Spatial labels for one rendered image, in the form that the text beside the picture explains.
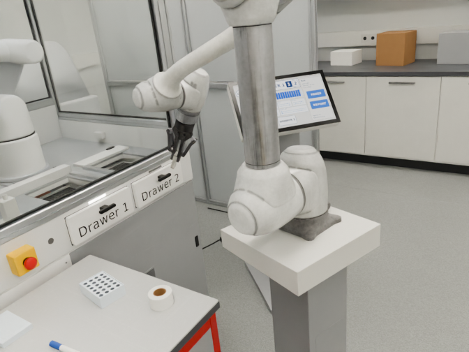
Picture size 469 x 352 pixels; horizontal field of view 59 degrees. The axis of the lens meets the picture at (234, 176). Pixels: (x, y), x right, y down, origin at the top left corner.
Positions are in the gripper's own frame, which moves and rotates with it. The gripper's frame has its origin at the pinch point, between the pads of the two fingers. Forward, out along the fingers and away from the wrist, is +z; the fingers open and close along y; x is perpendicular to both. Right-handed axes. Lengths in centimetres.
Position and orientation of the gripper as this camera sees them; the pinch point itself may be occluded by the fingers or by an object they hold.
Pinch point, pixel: (174, 160)
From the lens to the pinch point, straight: 174.4
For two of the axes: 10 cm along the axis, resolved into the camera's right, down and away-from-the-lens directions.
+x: -2.7, 5.2, -8.1
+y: -9.2, -3.9, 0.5
